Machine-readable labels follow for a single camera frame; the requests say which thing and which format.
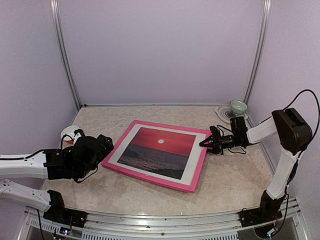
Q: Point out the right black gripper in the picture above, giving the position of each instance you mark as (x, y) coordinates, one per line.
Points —
(215, 150)

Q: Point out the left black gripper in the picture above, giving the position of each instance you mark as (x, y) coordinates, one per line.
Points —
(102, 139)

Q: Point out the white photo mat border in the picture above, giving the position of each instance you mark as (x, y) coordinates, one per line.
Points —
(192, 160)

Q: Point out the pink wooden picture frame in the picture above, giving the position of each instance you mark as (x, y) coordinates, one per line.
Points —
(150, 178)

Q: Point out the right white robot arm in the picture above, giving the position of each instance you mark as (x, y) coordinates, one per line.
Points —
(294, 134)

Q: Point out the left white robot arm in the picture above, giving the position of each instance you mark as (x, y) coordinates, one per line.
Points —
(14, 169)

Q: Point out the white swirl pattern plate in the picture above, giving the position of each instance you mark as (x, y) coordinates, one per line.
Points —
(225, 113)

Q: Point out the orange white bowl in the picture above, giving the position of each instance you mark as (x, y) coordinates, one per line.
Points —
(67, 136)

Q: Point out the pale green ceramic bowl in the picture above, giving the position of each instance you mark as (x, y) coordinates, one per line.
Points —
(238, 107)

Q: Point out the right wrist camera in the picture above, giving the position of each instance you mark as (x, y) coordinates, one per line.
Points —
(215, 132)

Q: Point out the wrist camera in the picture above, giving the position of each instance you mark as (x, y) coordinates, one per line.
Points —
(215, 132)
(78, 133)

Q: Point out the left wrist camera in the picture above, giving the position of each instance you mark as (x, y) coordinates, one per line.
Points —
(78, 133)

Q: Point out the aluminium front rail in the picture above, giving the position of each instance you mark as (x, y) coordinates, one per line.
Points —
(211, 226)

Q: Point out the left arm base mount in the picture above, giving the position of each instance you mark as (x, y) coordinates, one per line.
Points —
(57, 212)

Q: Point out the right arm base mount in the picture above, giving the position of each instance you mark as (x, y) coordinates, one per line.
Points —
(268, 210)

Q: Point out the right aluminium corner post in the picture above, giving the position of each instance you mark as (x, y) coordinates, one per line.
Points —
(259, 49)

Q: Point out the aluminium corner post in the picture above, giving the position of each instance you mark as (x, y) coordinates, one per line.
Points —
(259, 49)
(54, 5)

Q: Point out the left aluminium corner post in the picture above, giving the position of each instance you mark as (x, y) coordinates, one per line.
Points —
(54, 5)

